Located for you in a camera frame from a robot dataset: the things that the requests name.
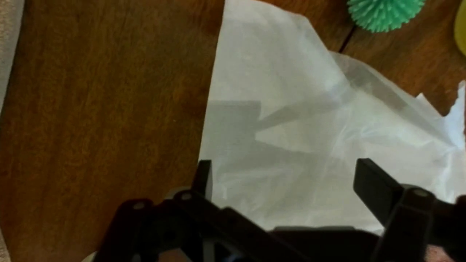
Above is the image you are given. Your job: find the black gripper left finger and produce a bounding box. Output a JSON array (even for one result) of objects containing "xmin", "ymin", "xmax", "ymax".
[{"xmin": 93, "ymin": 158, "xmax": 311, "ymax": 262}]

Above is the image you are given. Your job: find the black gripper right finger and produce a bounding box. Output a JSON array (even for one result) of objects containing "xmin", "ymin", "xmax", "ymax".
[{"xmin": 351, "ymin": 155, "xmax": 466, "ymax": 262}]

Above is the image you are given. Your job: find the white tissue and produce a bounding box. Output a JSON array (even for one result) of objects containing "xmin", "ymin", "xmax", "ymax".
[{"xmin": 196, "ymin": 0, "xmax": 466, "ymax": 235}]

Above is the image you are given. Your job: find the yellow plastic cup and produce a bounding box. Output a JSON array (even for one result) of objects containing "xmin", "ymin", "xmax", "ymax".
[{"xmin": 453, "ymin": 2, "xmax": 466, "ymax": 58}]

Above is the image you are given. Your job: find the green spiky ball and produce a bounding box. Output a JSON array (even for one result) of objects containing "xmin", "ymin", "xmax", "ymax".
[{"xmin": 345, "ymin": 0, "xmax": 426, "ymax": 34}]

